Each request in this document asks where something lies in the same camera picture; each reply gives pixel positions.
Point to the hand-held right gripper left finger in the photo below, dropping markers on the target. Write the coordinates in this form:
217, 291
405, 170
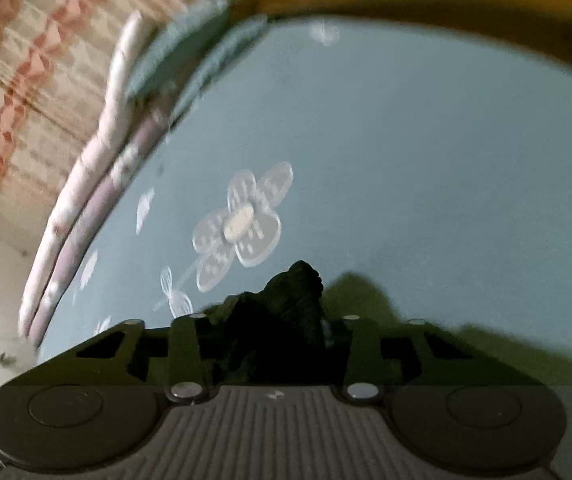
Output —
188, 350

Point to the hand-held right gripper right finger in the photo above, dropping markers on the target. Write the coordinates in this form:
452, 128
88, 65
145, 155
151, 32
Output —
361, 350

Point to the pink floral quilt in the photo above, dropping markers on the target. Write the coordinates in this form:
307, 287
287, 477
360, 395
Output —
91, 175

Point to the patterned beige curtain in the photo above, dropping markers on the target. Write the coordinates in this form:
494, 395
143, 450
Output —
31, 75

